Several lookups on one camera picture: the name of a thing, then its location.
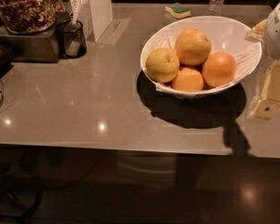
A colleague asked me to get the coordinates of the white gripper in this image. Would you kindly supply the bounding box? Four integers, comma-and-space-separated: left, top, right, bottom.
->
245, 3, 280, 120

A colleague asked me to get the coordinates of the right orange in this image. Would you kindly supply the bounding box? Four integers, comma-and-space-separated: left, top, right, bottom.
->
202, 51, 236, 88

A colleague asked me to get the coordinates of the orange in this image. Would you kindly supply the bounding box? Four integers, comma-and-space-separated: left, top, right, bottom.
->
171, 66, 204, 91
175, 28, 212, 66
202, 51, 236, 88

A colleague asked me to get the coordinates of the white bowl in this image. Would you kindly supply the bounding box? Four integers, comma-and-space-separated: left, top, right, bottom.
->
140, 16, 262, 99

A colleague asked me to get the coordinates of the top orange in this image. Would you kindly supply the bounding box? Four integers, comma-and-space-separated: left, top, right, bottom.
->
175, 28, 212, 66

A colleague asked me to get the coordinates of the bottom middle orange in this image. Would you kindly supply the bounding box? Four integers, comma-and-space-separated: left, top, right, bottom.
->
171, 66, 204, 91

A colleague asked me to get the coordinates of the yellow green sponge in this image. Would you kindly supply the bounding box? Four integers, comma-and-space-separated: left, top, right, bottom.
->
164, 3, 190, 20

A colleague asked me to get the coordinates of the yellow citrus fruit left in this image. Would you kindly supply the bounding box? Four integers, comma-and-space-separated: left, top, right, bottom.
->
146, 49, 180, 83

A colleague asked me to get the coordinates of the white box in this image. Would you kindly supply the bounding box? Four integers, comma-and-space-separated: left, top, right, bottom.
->
78, 0, 113, 41

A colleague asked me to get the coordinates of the white tag spoon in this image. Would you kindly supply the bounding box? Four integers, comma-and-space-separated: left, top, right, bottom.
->
64, 0, 80, 57

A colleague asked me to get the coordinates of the black mesh cup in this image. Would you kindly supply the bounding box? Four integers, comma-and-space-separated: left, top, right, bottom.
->
55, 21, 87, 59

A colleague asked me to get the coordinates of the dark metal stand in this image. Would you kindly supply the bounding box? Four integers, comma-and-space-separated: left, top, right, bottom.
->
0, 12, 69, 63

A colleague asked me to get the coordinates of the glass jar of nuts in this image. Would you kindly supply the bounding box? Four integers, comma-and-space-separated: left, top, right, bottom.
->
0, 0, 55, 35

